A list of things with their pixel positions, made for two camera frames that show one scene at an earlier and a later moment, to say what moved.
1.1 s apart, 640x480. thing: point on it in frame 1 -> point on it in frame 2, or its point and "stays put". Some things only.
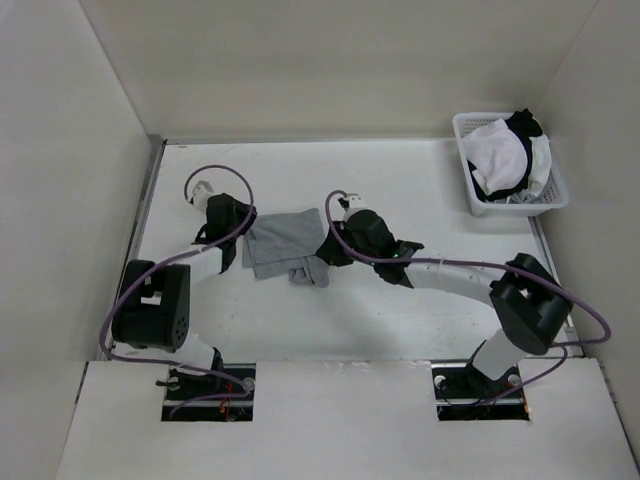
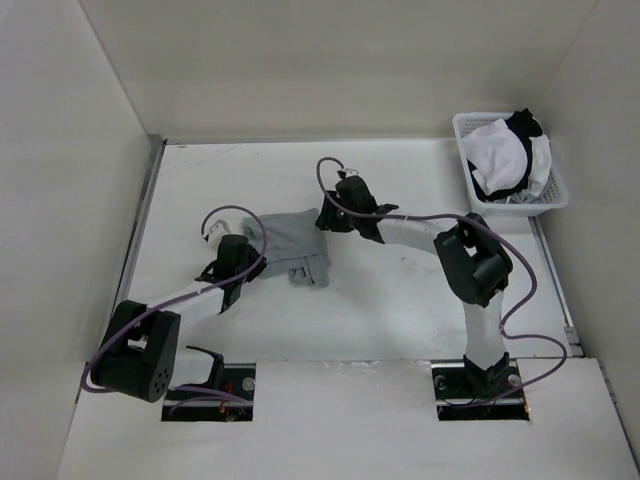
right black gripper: [331, 251] -> [327, 219]
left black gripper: [242, 210] -> [256, 272]
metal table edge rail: [149, 167] stays put
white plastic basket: [554, 198] stays put
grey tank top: [287, 242] stays put
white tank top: [499, 158] stays put
